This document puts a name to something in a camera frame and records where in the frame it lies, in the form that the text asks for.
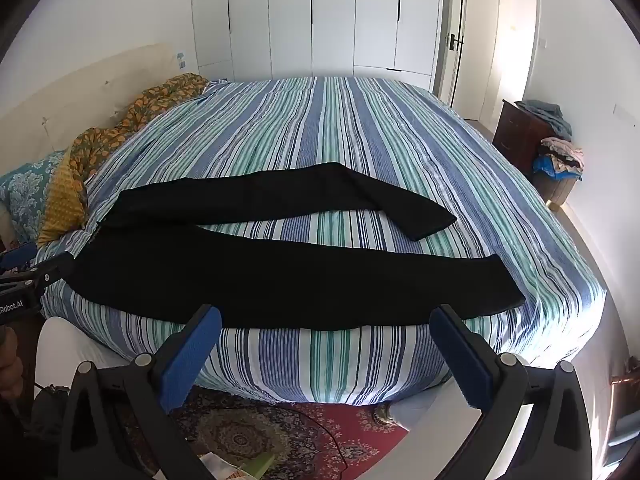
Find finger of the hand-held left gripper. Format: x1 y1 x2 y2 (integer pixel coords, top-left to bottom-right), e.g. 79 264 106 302
20 251 76 296
0 243 39 273

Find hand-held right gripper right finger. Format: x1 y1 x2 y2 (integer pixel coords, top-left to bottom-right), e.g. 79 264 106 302
429 304 593 480

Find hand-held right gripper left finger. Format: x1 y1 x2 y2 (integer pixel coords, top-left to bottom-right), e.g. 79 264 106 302
57 304 223 480

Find black pants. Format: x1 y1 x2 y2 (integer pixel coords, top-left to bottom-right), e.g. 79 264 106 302
67 161 526 332

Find person's left hand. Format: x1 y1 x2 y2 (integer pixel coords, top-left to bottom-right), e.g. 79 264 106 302
0 327 25 403

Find yellow dotted cushion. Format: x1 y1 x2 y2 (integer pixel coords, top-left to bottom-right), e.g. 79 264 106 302
36 160 91 248

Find blue patterned pillow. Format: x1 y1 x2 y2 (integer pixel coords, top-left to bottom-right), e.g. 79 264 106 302
0 150 68 241

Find green paper sheet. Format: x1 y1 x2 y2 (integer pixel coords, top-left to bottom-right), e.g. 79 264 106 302
235 452 276 478

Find red patterned rug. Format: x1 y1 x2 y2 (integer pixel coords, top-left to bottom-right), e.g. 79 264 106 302
115 385 416 480

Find beige headboard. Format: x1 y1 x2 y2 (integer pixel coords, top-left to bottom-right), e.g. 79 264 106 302
0 42 201 181

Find woven laundry basket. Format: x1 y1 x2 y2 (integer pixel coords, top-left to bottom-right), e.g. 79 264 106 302
530 170 576 206

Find orange floral quilt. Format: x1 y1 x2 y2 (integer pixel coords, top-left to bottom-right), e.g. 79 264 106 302
67 73 211 196

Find mixed clothes pile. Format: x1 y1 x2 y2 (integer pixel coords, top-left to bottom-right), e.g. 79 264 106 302
532 135 585 181

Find striped bed cover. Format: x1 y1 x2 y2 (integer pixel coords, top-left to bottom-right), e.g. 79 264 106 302
37 76 607 406

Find grey-blue clothes pile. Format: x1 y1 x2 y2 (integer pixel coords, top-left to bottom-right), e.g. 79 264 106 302
515 99 573 142

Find white door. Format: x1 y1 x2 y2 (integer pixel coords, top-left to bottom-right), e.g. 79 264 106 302
432 0 468 108

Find white wardrobe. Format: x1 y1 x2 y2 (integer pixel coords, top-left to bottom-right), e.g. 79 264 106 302
190 0 446 93

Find white bed frame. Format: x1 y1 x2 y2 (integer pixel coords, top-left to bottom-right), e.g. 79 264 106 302
32 316 531 441

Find black floor cable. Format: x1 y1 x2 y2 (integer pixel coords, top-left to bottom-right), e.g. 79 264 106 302
285 402 361 461

